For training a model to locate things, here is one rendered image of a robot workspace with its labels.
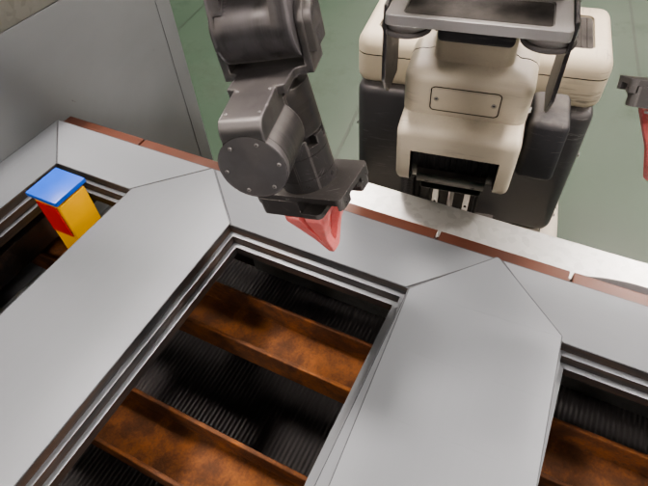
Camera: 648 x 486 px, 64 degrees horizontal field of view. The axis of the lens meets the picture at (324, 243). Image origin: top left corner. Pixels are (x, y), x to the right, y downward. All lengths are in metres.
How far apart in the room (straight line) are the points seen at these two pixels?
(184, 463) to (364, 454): 0.30
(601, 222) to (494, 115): 1.15
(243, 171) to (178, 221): 0.36
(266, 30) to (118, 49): 0.76
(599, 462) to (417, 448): 0.31
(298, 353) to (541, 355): 0.35
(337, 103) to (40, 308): 1.93
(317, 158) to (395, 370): 0.25
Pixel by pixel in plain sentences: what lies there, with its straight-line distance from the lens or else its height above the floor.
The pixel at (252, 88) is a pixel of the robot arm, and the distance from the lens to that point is 0.43.
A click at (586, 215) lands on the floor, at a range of 2.07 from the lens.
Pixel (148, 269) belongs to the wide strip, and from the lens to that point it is 0.72.
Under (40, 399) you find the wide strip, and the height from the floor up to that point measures 0.86.
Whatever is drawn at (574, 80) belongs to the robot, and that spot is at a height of 0.76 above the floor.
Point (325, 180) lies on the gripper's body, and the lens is 0.50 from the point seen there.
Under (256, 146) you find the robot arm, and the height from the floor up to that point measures 1.14.
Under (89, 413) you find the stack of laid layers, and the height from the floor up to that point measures 0.84.
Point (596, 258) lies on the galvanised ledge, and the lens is 0.98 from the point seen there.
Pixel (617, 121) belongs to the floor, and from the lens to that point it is 2.57.
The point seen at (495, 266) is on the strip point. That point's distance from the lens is 0.69.
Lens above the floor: 1.38
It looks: 49 degrees down
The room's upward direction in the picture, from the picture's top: 5 degrees counter-clockwise
